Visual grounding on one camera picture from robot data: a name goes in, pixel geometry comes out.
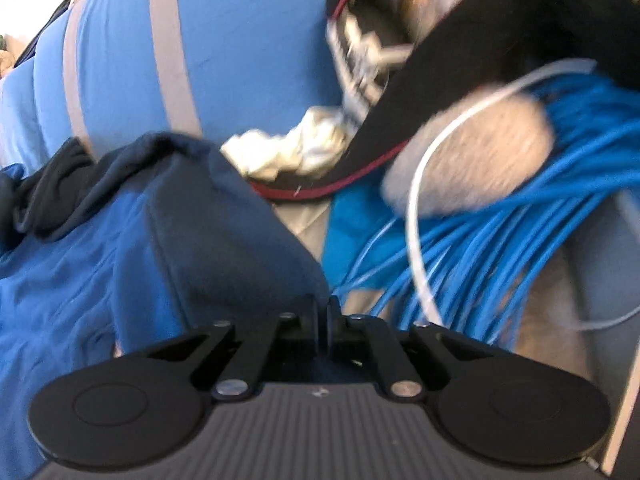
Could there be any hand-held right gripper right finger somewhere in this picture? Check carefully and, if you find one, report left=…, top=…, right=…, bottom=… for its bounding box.
left=325, top=296, right=496, bottom=401

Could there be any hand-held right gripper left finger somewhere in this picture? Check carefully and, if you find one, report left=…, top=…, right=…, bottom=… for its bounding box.
left=145, top=295, right=322, bottom=403

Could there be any blue fleece jacket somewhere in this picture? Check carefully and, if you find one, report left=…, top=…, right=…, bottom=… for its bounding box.
left=0, top=132, right=331, bottom=467

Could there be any white crumpled cloth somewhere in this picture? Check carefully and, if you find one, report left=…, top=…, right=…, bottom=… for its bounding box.
left=220, top=106, right=358, bottom=182

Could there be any grey fluffy plush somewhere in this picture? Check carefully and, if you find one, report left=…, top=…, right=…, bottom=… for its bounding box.
left=380, top=82, right=557, bottom=218

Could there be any quilted beige bedspread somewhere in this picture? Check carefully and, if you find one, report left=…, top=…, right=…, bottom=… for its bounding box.
left=272, top=199, right=616, bottom=361

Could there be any blue striped pillow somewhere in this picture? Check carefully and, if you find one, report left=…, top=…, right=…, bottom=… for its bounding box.
left=0, top=62, right=51, bottom=171
left=30, top=0, right=363, bottom=163

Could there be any black bag red trim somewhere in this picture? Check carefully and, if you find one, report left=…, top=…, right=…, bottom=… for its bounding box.
left=250, top=0, right=640, bottom=204

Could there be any white cable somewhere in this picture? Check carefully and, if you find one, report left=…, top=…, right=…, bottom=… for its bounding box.
left=406, top=57, right=640, bottom=333

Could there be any blue cable coil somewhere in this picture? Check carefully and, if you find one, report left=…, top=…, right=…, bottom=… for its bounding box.
left=320, top=77, right=640, bottom=356

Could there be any white cord bundle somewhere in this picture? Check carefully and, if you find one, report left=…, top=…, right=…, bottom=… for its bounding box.
left=325, top=12, right=417, bottom=126

